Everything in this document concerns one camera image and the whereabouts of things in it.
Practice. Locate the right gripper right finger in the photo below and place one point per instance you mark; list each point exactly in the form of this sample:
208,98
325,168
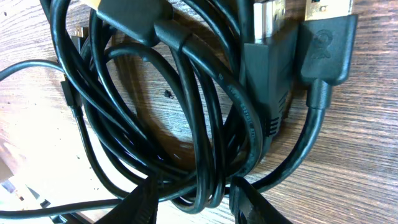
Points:
249,207

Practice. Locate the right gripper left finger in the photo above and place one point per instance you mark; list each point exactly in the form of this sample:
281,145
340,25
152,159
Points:
139,207

